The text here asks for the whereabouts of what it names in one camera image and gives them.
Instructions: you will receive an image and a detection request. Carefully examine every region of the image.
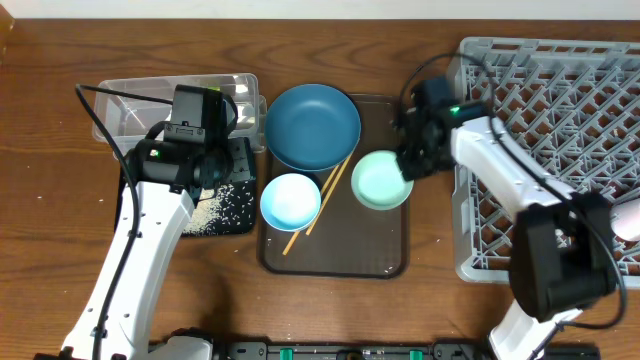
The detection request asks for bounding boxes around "pile of white rice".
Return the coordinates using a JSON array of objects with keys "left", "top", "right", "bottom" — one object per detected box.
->
[{"left": 182, "top": 180, "right": 257, "bottom": 237}]

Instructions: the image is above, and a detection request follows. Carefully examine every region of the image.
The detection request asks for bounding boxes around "mint green bowl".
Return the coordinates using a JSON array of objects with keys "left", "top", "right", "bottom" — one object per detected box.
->
[{"left": 351, "top": 150, "right": 414, "bottom": 211}]

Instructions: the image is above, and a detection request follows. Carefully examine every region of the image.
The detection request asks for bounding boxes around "light blue bowl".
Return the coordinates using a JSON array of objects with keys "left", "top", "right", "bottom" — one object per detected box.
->
[{"left": 260, "top": 173, "right": 321, "bottom": 232}]

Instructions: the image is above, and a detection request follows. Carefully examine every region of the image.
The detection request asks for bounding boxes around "dark blue plate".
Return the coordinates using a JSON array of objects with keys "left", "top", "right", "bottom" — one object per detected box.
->
[{"left": 264, "top": 84, "right": 362, "bottom": 172}]

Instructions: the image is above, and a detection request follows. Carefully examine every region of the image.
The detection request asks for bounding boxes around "small pink bowl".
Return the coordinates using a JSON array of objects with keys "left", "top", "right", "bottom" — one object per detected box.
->
[{"left": 611, "top": 199, "right": 640, "bottom": 242}]

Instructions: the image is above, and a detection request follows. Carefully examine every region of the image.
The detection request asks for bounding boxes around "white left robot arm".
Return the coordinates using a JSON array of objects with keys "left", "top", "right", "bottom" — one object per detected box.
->
[{"left": 56, "top": 85, "right": 255, "bottom": 360}]

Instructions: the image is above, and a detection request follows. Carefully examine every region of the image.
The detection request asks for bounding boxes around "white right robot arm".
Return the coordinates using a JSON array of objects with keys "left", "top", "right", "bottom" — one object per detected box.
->
[{"left": 396, "top": 76, "right": 624, "bottom": 359}]

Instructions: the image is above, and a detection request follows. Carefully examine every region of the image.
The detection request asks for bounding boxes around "black waste tray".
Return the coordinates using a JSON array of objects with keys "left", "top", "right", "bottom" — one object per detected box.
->
[{"left": 116, "top": 137, "right": 256, "bottom": 240}]

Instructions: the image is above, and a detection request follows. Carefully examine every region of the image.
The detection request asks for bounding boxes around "clear plastic waste bin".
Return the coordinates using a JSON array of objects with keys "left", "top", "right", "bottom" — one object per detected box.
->
[{"left": 94, "top": 73, "right": 267, "bottom": 153}]

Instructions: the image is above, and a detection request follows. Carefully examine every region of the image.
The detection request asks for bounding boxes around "wooden chopstick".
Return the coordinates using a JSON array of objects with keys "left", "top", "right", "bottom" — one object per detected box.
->
[
  {"left": 305, "top": 163, "right": 343, "bottom": 236},
  {"left": 282, "top": 152, "right": 354, "bottom": 257}
]

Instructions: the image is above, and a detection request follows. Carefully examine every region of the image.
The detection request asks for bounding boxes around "brown serving tray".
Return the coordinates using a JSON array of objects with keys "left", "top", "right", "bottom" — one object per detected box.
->
[{"left": 258, "top": 94, "right": 409, "bottom": 279}]

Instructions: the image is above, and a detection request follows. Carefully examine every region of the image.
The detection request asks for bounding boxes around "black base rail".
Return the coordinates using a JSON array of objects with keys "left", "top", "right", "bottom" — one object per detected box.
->
[{"left": 149, "top": 329, "right": 601, "bottom": 360}]

